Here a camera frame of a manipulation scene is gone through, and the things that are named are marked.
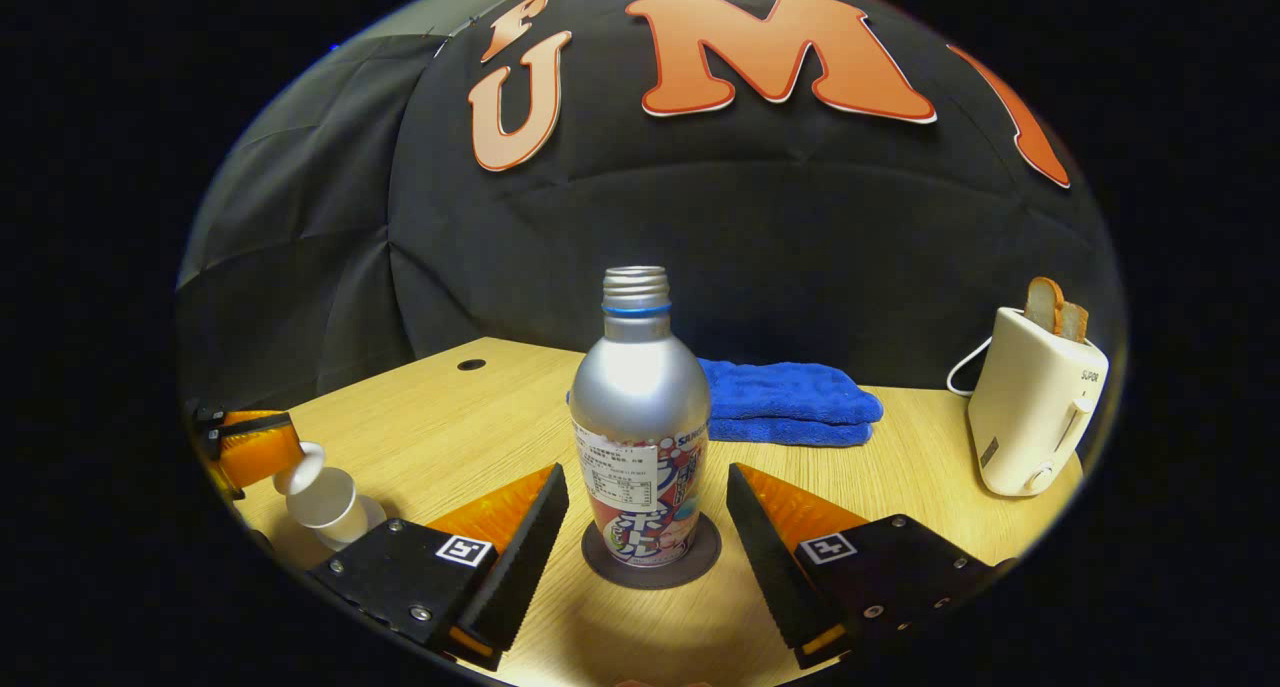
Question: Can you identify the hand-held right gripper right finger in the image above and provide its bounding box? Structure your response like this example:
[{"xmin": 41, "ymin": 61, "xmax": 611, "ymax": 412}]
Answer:
[{"xmin": 726, "ymin": 461, "xmax": 1014, "ymax": 671}]

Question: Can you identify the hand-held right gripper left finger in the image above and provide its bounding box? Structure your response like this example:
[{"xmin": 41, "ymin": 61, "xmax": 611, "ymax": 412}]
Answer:
[{"xmin": 305, "ymin": 462, "xmax": 572, "ymax": 671}]

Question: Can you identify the dark brown round coaster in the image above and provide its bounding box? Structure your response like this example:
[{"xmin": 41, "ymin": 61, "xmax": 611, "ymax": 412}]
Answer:
[{"xmin": 581, "ymin": 512, "xmax": 723, "ymax": 591}]

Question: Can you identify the white teacup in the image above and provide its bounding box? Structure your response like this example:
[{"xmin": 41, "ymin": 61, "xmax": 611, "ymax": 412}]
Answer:
[{"xmin": 286, "ymin": 467, "xmax": 372, "ymax": 553}]

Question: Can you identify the silver water bottle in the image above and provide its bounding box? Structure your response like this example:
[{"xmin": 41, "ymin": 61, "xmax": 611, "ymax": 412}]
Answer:
[{"xmin": 568, "ymin": 265, "xmax": 713, "ymax": 569}]

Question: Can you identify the blue folded towel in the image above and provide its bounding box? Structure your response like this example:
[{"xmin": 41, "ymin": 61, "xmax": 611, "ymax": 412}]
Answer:
[{"xmin": 565, "ymin": 358, "xmax": 885, "ymax": 449}]

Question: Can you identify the grey cloth panel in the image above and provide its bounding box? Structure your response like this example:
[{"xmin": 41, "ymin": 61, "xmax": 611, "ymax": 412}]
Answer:
[{"xmin": 174, "ymin": 32, "xmax": 453, "ymax": 414}]

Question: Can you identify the cream toaster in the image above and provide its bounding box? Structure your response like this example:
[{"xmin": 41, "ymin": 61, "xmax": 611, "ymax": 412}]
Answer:
[{"xmin": 967, "ymin": 307, "xmax": 1111, "ymax": 499}]

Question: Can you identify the white toaster cable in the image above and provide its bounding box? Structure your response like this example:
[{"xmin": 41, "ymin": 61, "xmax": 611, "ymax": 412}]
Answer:
[{"xmin": 946, "ymin": 334, "xmax": 997, "ymax": 399}]

